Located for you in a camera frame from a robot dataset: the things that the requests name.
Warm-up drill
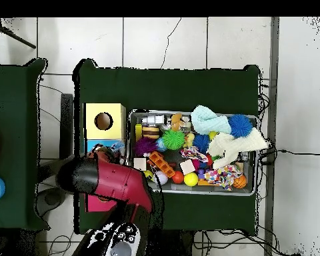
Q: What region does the orange toy building brick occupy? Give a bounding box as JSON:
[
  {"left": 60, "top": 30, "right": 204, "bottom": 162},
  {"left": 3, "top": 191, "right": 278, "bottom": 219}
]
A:
[{"left": 148, "top": 151, "right": 176, "bottom": 179}]

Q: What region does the shallow clear mesh bin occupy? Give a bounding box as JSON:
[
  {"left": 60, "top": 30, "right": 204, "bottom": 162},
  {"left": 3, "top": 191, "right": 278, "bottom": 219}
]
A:
[{"left": 125, "top": 109, "right": 258, "bottom": 197}]

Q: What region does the dark green table cloth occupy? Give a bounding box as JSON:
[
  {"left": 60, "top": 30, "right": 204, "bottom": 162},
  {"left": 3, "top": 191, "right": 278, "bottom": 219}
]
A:
[{"left": 73, "top": 58, "right": 261, "bottom": 235}]

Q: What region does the small orange basketball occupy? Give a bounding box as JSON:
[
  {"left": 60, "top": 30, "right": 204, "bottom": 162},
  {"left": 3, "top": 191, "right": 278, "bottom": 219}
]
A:
[{"left": 233, "top": 174, "right": 248, "bottom": 189}]

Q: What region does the purple spiky rubber ball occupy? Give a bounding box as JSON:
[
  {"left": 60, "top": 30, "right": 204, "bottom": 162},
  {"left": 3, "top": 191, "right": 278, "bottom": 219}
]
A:
[{"left": 133, "top": 136, "right": 159, "bottom": 157}]

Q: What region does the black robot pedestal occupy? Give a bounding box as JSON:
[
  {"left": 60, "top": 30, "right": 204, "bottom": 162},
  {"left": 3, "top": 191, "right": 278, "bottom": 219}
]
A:
[{"left": 162, "top": 230, "right": 195, "bottom": 256}]

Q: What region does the light blue waffle cloth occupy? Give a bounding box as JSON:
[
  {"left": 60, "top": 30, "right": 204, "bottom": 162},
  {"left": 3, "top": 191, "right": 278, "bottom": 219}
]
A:
[{"left": 190, "top": 104, "right": 232, "bottom": 135}]

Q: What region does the smooth orange ball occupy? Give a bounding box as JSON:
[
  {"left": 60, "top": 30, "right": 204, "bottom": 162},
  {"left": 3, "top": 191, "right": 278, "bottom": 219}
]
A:
[{"left": 171, "top": 171, "right": 185, "bottom": 185}]

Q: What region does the colourful patterned cloth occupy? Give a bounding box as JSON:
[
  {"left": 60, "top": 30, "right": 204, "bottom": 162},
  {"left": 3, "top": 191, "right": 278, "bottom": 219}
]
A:
[{"left": 203, "top": 164, "right": 243, "bottom": 191}]

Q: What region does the grey floor foot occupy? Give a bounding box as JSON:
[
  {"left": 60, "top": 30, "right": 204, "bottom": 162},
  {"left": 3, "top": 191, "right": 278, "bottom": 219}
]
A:
[{"left": 36, "top": 187, "right": 66, "bottom": 217}]

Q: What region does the blue spiky rubber ball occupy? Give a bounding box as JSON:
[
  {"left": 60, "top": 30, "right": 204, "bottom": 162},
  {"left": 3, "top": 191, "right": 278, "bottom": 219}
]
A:
[{"left": 227, "top": 113, "right": 253, "bottom": 139}]

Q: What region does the black floor beam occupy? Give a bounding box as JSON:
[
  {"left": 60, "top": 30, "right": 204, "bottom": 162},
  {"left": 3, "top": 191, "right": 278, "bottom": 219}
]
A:
[{"left": 59, "top": 93, "right": 74, "bottom": 159}]

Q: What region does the black floor cable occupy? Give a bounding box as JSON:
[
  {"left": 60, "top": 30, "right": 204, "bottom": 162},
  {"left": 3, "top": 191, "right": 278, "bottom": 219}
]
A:
[{"left": 258, "top": 138, "right": 320, "bottom": 165}]

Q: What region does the dark green side table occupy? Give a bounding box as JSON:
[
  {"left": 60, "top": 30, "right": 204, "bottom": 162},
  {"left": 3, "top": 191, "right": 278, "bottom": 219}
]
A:
[{"left": 0, "top": 58, "right": 50, "bottom": 231}]

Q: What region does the wooden box with three holes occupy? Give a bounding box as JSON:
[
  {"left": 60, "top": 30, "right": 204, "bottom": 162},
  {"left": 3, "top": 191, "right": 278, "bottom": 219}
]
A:
[{"left": 83, "top": 103, "right": 127, "bottom": 213}]

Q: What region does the green spiky rubber ball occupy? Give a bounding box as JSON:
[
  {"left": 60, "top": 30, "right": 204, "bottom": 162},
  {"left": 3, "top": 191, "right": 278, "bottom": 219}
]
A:
[{"left": 161, "top": 129, "right": 187, "bottom": 151}]

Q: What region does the clear plastic bottle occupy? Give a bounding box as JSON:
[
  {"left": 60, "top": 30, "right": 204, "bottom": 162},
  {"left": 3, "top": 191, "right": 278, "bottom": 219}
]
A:
[{"left": 110, "top": 141, "right": 126, "bottom": 162}]

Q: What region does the cream knitted cloth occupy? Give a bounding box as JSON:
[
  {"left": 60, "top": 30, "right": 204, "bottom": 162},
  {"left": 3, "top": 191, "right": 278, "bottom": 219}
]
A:
[{"left": 207, "top": 127, "right": 269, "bottom": 170}]

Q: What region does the yellow tennis ball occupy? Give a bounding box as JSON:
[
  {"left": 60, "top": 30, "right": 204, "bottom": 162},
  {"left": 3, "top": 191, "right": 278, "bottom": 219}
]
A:
[{"left": 183, "top": 172, "right": 199, "bottom": 187}]

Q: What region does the black tripod leg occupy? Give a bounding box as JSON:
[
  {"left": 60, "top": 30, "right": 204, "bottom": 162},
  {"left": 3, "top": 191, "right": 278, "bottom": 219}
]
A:
[{"left": 0, "top": 23, "right": 37, "bottom": 49}]

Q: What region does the tan cardboard square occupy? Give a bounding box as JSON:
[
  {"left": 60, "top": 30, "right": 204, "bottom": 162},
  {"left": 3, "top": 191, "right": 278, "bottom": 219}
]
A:
[{"left": 133, "top": 157, "right": 147, "bottom": 171}]

